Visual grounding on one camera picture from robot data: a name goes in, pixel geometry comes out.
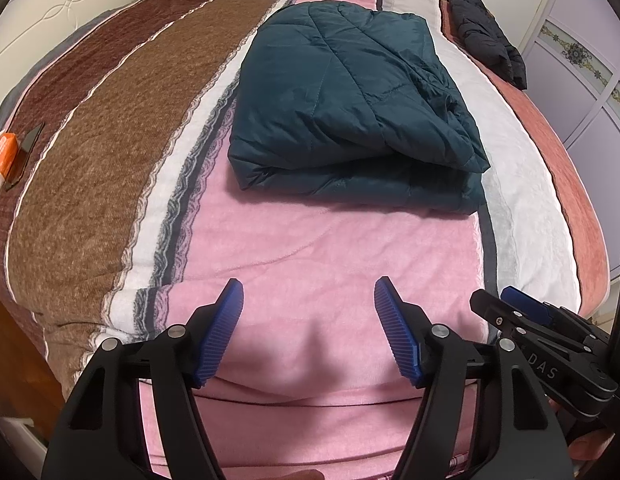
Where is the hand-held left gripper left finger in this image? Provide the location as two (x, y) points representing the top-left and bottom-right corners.
(42, 278), (246, 480)

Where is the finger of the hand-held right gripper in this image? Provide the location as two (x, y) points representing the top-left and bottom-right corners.
(469, 289), (546, 356)
(500, 286), (598, 343)

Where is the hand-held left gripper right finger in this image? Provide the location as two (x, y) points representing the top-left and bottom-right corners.
(373, 276), (576, 480)

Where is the teal padded jacket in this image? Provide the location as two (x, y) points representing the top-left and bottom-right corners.
(227, 1), (492, 215)

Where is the person's right hand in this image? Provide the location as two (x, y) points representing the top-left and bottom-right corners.
(547, 395), (616, 466)

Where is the striped bed blanket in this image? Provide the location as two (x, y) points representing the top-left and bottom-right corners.
(0, 0), (613, 480)

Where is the white wardrobe with floral trim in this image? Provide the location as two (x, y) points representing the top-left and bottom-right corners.
(517, 0), (620, 281)

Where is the black phone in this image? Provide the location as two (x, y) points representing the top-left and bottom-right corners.
(5, 122), (46, 192)

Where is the black padded jacket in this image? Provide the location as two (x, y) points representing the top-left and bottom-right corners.
(448, 0), (528, 88)

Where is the orange packet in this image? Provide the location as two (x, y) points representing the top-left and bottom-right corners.
(0, 131), (20, 197)

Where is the wooden bed frame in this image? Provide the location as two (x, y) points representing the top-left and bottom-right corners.
(0, 290), (66, 441)

